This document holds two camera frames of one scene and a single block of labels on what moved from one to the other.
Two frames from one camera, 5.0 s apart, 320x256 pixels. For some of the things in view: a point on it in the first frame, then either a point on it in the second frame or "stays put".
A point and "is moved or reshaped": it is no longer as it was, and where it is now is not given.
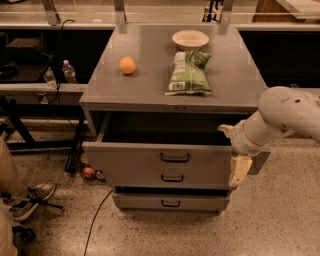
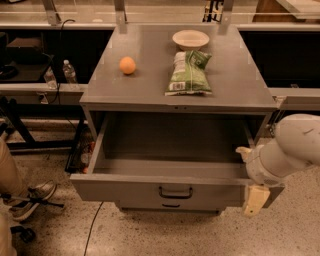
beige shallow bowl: x=190 y=39 stays put
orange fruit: x=127 y=65 stays put
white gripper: x=239 y=140 -> x=260 y=169
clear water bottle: x=69 y=72 stays put
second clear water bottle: x=50 y=78 stays put
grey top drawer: x=160 y=141 is moved or reshaped
